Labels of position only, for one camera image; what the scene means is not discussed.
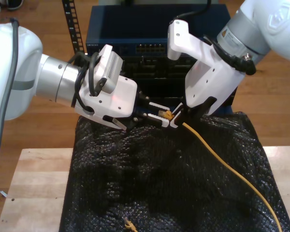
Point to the black rack shelf tray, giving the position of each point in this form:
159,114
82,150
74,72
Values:
159,91

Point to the blue base panel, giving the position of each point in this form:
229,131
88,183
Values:
226,108

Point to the black rack server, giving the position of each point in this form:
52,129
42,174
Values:
154,70

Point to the black bubble wrap mat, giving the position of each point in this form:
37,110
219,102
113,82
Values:
159,193

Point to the blue network switch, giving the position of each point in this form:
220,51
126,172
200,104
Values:
135,24

